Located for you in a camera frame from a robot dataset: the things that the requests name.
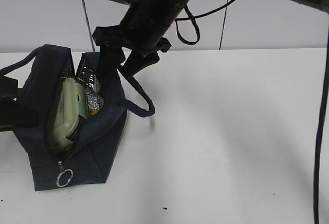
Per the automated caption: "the dark blue lunch bag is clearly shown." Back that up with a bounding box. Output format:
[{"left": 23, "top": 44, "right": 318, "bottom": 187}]
[{"left": 1, "top": 45, "right": 155, "bottom": 191}]

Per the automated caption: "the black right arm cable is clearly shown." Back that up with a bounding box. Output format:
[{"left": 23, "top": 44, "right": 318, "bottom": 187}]
[{"left": 175, "top": 0, "right": 329, "bottom": 224}]

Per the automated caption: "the green lidded glass container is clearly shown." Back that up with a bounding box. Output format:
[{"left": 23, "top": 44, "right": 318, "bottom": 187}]
[{"left": 49, "top": 78, "right": 88, "bottom": 154}]

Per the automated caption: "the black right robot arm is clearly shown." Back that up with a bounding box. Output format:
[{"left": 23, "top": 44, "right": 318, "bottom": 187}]
[{"left": 92, "top": 0, "right": 328, "bottom": 76}]

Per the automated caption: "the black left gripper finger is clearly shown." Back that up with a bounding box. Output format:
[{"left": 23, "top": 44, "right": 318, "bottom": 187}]
[{"left": 1, "top": 76, "right": 39, "bottom": 132}]

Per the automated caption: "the yellow toy squash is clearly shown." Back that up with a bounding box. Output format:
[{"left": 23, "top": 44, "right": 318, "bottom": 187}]
[{"left": 89, "top": 107, "right": 100, "bottom": 117}]

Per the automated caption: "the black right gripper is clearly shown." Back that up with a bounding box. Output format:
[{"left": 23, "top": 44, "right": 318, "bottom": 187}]
[{"left": 92, "top": 25, "right": 171, "bottom": 78}]

